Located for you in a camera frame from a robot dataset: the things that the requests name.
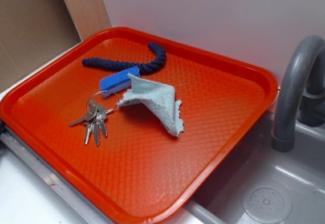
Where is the wooden board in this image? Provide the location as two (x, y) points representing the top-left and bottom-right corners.
(64, 0), (111, 41)

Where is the dark blue twisted rope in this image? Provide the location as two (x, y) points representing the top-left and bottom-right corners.
(81, 42), (167, 75)

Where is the metal rail strip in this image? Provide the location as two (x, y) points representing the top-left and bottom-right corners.
(1, 126), (112, 223)

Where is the blue sponge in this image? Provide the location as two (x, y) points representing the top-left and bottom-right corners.
(100, 67), (140, 98)

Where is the brown cardboard panel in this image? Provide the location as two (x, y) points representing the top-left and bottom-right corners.
(1, 0), (80, 91)

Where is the silver key bunch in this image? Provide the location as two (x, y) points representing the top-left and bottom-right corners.
(69, 90), (120, 146)

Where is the orange plastic tray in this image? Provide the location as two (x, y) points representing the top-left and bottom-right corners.
(1, 27), (278, 223)

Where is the grey plastic sink basin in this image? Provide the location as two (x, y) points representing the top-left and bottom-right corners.
(185, 113), (324, 223)

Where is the light blue cloth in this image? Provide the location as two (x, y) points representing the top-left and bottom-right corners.
(117, 74), (184, 137)

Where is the grey plastic faucet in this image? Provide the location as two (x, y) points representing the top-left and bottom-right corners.
(272, 36), (324, 152)

